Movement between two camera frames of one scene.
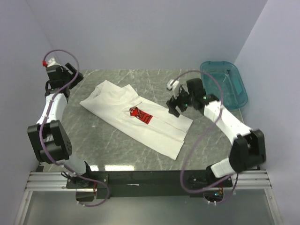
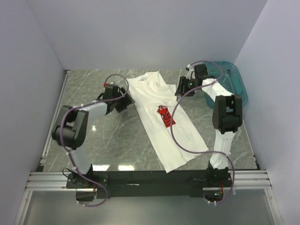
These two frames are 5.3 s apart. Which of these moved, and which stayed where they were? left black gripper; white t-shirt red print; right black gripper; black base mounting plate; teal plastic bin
Moved: white t-shirt red print; left black gripper; right black gripper
Stayed: black base mounting plate; teal plastic bin
